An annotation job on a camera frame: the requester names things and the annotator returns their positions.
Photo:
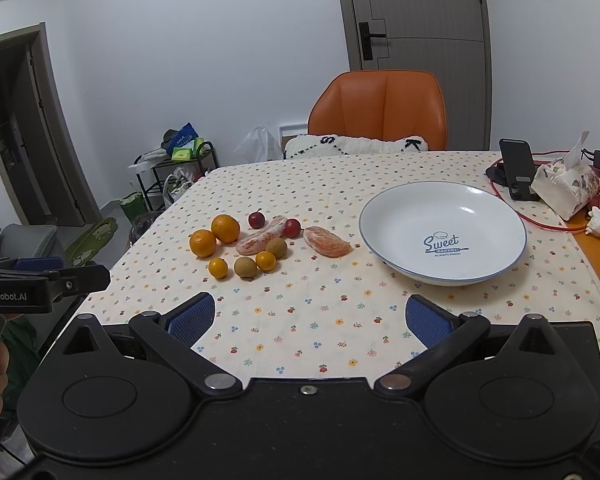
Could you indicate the blue package on shelf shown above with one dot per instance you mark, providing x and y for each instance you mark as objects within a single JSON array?
[{"x": 173, "y": 139}]

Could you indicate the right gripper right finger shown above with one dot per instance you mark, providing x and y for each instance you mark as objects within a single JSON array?
[{"x": 449, "y": 340}]

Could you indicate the large orange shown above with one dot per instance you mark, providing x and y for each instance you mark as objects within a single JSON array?
[
  {"x": 202, "y": 243},
  {"x": 226, "y": 229}
]

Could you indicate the black door handle lock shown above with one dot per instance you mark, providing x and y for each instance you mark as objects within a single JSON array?
[{"x": 373, "y": 46}]

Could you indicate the green package on shelf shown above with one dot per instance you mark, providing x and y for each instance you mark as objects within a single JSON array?
[{"x": 183, "y": 154}]

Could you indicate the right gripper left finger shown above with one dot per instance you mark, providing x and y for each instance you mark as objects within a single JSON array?
[{"x": 169, "y": 339}]

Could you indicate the green floor mat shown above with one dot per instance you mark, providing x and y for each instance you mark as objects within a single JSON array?
[{"x": 87, "y": 246}]

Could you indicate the floral tablecloth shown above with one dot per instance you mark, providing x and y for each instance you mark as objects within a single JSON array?
[{"x": 321, "y": 317}]

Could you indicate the small kumquat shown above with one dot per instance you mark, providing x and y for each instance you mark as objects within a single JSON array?
[
  {"x": 218, "y": 268},
  {"x": 266, "y": 261}
]

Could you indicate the red cherry apple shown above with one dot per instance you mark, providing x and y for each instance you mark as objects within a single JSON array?
[
  {"x": 257, "y": 220},
  {"x": 292, "y": 228}
]

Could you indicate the orange leather chair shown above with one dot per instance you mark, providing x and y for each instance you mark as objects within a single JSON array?
[{"x": 386, "y": 105}]

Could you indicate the black metal shelf rack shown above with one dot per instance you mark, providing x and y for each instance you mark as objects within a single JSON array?
[{"x": 162, "y": 182}]

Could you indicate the green paper bag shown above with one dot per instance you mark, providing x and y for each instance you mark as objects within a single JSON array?
[{"x": 133, "y": 205}]

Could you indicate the grey sofa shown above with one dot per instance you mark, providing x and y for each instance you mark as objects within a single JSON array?
[{"x": 30, "y": 242}]

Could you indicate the white plate blue rim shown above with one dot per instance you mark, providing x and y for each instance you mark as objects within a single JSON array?
[{"x": 443, "y": 233}]

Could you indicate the green brown kiwi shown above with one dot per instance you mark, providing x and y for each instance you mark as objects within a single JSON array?
[
  {"x": 246, "y": 268},
  {"x": 277, "y": 247}
]

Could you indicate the white plastic bag by wall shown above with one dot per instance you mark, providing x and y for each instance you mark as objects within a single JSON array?
[{"x": 259, "y": 146}]

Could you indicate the grey door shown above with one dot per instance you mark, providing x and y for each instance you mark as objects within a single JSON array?
[{"x": 448, "y": 38}]

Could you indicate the white fluffy cushion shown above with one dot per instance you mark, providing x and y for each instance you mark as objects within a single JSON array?
[{"x": 309, "y": 146}]

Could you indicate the black phone on stand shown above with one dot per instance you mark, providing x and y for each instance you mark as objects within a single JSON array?
[{"x": 519, "y": 169}]

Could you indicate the peeled pomelo segment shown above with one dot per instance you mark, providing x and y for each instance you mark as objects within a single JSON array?
[
  {"x": 326, "y": 243},
  {"x": 257, "y": 242}
]

